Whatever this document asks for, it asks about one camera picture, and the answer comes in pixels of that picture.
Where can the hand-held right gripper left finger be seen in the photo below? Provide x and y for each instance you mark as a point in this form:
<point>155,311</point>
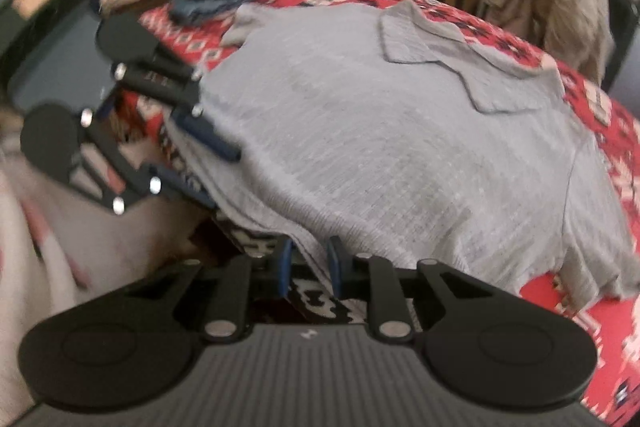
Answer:
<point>285,264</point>

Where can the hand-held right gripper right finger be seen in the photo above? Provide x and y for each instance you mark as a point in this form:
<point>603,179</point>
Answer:
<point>334,267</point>

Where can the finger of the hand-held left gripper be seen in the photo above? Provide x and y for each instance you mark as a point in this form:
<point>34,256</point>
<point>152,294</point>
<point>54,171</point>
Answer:
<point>175,184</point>
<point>210,139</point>

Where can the grey polo shirt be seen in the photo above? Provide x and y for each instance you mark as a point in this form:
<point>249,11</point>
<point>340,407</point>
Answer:
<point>375,157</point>

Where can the red patterned blanket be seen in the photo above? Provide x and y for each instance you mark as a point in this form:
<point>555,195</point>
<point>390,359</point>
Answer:
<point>590,347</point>

